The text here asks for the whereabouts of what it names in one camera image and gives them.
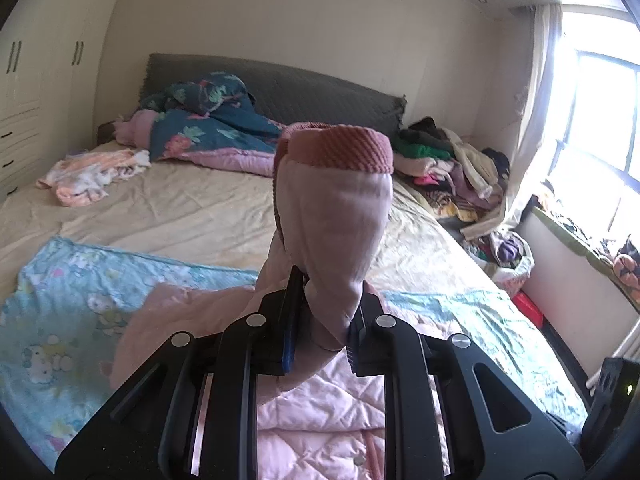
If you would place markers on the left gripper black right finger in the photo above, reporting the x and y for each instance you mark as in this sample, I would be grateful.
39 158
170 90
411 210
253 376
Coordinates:
365 353

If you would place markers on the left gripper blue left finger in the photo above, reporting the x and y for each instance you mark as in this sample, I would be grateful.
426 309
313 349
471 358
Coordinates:
278 336

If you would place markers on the pink quilted jacket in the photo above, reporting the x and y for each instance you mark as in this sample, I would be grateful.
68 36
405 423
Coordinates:
332 193

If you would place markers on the bag of clothes on floor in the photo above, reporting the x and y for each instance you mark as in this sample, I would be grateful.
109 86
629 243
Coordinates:
505 257

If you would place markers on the pile of assorted clothes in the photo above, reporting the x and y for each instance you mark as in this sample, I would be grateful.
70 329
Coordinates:
455 180

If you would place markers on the beige bed sheet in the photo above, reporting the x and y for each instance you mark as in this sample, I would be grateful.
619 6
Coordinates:
198 215

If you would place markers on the red box on floor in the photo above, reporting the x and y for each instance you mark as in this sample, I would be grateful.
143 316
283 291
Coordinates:
527 308

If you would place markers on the teal floral pink comforter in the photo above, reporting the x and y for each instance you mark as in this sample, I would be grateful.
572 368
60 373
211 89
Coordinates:
212 123

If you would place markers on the dark grey headboard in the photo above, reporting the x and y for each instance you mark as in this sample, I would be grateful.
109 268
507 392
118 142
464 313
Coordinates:
283 93

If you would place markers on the light blue cartoon blanket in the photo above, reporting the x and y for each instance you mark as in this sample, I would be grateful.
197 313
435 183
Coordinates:
59 331

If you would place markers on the pink pillow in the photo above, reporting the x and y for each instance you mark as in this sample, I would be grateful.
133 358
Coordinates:
135 131

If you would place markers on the small peach white garment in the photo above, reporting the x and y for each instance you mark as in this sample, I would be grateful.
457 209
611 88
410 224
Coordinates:
80 180

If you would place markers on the cream built-in wardrobe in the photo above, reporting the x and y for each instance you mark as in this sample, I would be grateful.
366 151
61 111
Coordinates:
50 58

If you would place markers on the cream window curtain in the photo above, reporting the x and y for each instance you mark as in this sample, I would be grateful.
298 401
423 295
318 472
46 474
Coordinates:
546 32

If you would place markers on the window with dark frame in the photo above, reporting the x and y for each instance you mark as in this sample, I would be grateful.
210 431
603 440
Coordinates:
593 125

